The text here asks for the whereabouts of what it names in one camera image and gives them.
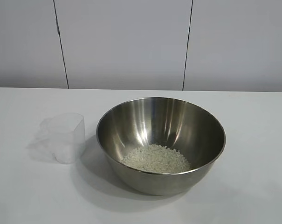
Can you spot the white uncooked rice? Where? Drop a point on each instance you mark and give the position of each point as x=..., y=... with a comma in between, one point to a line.
x=154, y=158

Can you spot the stainless steel mixing bowl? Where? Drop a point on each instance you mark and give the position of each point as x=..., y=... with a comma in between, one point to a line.
x=159, y=184

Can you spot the clear plastic measuring cup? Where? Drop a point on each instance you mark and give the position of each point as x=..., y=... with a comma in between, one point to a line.
x=70, y=140

